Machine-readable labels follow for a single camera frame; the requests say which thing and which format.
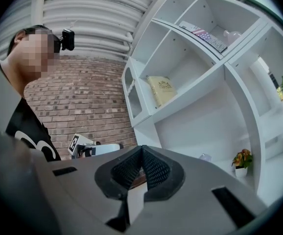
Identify white shelf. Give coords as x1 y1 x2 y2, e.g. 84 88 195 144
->
121 0 283 207

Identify flag print book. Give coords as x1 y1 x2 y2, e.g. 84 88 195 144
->
179 21 228 53

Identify person's black printed shirt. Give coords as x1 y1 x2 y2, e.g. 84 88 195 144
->
0 57 62 162

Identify orange flowers in white pot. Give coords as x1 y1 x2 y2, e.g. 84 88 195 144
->
231 148 254 179

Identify black head-mounted camera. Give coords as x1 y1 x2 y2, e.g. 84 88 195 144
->
58 28 75 51

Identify person's head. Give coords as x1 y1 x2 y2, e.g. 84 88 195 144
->
6 24 61 100

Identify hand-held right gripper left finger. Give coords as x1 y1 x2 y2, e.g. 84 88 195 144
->
94 146 142 232

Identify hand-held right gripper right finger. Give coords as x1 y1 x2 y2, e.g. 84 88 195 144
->
141 145 186 203

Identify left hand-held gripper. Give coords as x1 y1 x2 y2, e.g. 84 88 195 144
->
67 133 124 160

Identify yellow book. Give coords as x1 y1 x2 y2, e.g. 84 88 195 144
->
146 75 178 108

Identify pink glass vase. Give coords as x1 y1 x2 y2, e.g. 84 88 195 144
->
223 29 242 45

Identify white rope handle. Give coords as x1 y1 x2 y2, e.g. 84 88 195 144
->
127 78 136 98

